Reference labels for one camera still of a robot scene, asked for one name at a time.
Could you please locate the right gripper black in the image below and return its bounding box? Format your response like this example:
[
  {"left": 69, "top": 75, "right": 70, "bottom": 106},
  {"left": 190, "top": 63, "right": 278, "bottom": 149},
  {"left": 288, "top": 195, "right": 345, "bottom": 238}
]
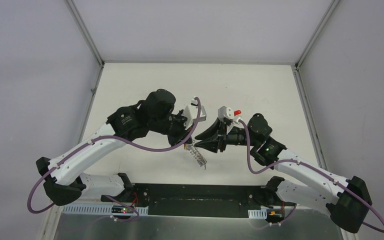
[{"left": 194, "top": 117, "right": 259, "bottom": 153}]

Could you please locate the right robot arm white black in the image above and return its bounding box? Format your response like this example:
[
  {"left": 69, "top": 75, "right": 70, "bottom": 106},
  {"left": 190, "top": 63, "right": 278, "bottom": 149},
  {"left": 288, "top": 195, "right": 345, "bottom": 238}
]
[{"left": 195, "top": 113, "right": 373, "bottom": 234}]

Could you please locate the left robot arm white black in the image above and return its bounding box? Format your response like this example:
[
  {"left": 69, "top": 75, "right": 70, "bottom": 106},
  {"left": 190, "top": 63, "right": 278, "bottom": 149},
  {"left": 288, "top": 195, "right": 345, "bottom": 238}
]
[{"left": 36, "top": 89, "right": 203, "bottom": 206}]

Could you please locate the right electronics board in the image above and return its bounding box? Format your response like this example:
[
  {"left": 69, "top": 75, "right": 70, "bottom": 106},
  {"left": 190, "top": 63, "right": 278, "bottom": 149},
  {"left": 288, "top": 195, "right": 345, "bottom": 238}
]
[{"left": 266, "top": 209, "right": 285, "bottom": 221}]

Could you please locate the electronics board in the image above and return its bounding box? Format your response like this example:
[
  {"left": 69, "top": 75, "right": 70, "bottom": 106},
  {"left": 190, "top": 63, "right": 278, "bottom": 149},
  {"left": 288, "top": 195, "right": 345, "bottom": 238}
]
[
  {"left": 266, "top": 209, "right": 285, "bottom": 221},
  {"left": 111, "top": 205, "right": 134, "bottom": 214}
]

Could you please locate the left electronics board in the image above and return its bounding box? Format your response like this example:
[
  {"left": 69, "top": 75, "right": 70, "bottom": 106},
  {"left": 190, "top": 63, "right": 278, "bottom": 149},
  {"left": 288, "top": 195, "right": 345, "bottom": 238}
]
[{"left": 111, "top": 205, "right": 134, "bottom": 214}]

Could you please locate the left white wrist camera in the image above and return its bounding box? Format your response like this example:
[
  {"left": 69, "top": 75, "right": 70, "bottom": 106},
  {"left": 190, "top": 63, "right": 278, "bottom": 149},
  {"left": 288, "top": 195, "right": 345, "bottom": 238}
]
[{"left": 181, "top": 98, "right": 207, "bottom": 129}]

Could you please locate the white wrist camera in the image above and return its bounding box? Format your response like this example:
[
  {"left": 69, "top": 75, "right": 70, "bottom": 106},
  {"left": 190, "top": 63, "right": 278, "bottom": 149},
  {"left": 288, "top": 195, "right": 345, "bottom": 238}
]
[
  {"left": 181, "top": 98, "right": 207, "bottom": 129},
  {"left": 217, "top": 106, "right": 235, "bottom": 123}
]

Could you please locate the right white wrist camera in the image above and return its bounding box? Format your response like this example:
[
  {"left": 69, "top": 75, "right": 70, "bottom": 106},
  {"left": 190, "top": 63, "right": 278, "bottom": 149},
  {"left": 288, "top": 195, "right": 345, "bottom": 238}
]
[{"left": 217, "top": 106, "right": 235, "bottom": 123}]

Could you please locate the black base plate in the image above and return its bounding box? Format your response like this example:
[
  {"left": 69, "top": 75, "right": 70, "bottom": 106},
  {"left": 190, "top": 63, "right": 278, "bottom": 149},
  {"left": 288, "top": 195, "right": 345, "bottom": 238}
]
[{"left": 119, "top": 183, "right": 283, "bottom": 218}]

